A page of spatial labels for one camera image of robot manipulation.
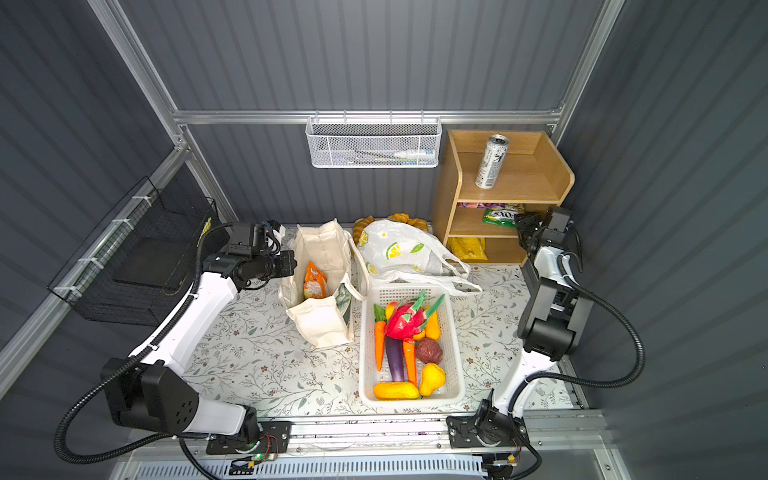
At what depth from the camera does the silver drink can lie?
786mm

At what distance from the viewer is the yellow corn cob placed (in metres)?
0.76

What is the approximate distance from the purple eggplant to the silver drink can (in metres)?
0.53

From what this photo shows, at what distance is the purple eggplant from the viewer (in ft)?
2.69
